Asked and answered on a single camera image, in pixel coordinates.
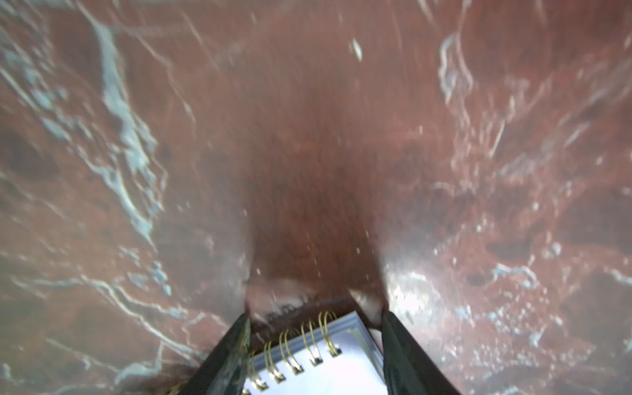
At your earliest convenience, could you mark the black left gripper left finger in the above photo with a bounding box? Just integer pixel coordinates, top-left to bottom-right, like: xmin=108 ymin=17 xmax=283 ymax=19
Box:
xmin=178 ymin=314 xmax=251 ymax=395

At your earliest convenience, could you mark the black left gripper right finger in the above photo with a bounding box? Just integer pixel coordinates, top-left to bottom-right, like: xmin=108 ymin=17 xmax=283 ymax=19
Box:
xmin=382 ymin=311 xmax=460 ymax=395

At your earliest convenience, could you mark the purple calendar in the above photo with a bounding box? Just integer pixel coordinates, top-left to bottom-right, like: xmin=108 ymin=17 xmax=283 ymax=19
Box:
xmin=241 ymin=311 xmax=388 ymax=395

